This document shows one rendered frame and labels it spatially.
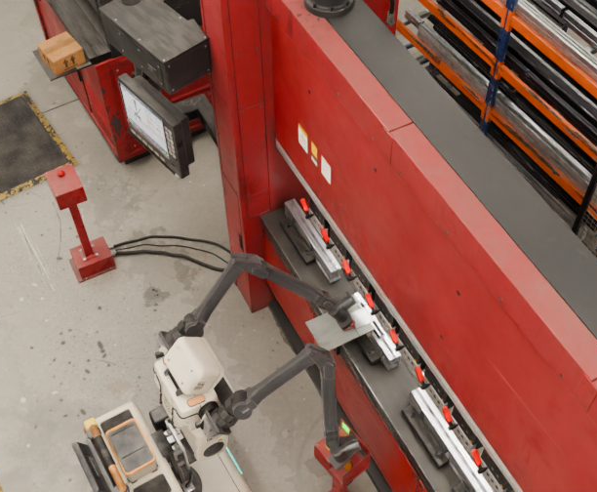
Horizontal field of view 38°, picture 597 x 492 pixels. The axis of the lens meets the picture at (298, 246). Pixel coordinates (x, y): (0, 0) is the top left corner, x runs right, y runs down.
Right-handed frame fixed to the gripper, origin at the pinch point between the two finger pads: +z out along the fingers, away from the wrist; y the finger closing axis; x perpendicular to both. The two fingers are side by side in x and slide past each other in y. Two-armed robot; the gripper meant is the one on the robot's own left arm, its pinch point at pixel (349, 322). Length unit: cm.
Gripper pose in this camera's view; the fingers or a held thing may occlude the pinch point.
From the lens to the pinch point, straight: 398.4
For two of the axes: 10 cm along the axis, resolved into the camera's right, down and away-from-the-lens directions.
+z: 4.2, 3.7, 8.3
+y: -4.5, -7.1, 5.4
